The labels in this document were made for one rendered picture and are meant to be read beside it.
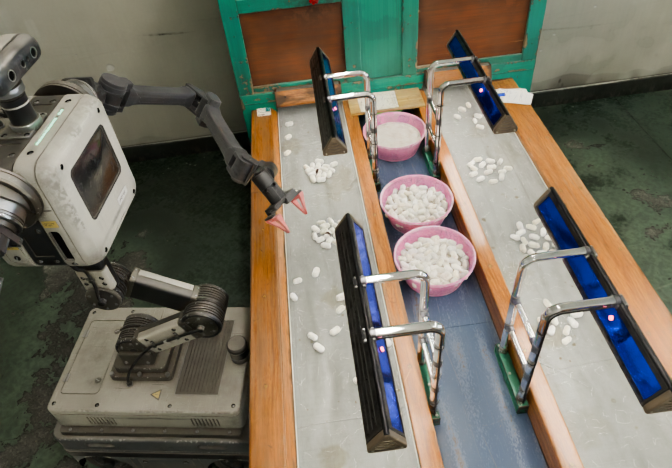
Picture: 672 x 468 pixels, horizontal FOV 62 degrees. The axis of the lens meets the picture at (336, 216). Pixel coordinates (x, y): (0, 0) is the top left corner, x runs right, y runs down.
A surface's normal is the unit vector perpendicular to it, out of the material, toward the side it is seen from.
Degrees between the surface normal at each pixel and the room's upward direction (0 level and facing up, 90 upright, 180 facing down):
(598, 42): 90
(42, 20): 90
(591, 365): 0
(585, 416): 0
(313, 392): 0
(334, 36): 90
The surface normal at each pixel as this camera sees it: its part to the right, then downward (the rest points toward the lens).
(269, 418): -0.07, -0.72
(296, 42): 0.11, 0.68
